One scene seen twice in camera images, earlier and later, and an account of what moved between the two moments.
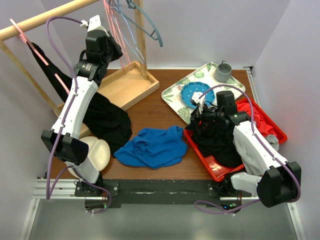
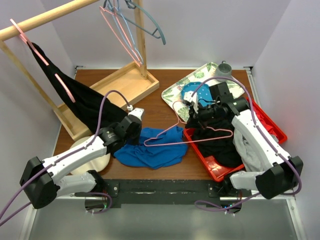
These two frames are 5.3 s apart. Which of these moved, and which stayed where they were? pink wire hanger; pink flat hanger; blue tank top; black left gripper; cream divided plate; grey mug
Moved: pink wire hanger; black left gripper
Stayed: cream divided plate; blue tank top; grey mug; pink flat hanger
